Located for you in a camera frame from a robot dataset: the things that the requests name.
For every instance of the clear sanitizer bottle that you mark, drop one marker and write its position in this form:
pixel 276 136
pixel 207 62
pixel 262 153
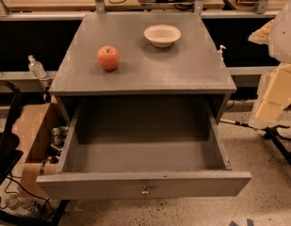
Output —
pixel 36 68

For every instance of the cardboard box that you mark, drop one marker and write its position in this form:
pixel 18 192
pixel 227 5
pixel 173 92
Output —
pixel 34 130

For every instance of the white pump bottle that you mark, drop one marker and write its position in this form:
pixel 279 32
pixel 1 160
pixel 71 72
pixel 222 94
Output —
pixel 221 50

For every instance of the grey top drawer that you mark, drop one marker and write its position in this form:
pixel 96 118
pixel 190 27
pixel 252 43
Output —
pixel 117 145

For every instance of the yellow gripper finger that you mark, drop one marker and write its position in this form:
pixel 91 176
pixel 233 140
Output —
pixel 274 96

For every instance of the black chair frame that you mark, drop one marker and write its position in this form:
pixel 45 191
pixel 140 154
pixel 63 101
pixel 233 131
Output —
pixel 9 155

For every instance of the black grabber tool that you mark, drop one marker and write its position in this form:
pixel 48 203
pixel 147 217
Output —
pixel 271 133

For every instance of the white bowl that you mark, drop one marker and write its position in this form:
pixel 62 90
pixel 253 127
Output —
pixel 162 35

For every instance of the grey wooden cabinet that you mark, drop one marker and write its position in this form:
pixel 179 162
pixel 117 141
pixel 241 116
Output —
pixel 191 65

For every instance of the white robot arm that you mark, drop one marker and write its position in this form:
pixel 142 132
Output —
pixel 276 34

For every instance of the red apple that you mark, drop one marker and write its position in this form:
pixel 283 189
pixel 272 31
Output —
pixel 108 58

